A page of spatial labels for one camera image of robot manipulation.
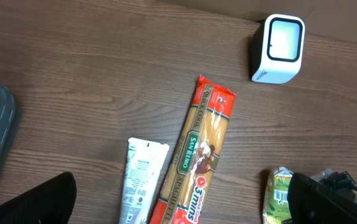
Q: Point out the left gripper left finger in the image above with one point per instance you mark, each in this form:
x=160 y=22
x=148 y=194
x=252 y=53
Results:
x=50 y=202

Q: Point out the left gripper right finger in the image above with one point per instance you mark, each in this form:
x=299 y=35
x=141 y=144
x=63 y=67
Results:
x=311 y=202

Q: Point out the red spaghetti packet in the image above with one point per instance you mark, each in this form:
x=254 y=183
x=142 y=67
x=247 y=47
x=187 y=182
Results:
x=196 y=155

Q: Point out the white barcode scanner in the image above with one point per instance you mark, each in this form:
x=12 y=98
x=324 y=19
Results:
x=276 y=49

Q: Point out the white Pantene conditioner tube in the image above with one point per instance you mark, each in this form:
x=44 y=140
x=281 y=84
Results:
x=144 y=162

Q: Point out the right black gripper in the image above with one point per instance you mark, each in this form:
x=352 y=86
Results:
x=340 y=183

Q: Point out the green yellow snack packet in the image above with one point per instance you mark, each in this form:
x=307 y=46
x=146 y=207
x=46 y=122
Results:
x=276 y=209

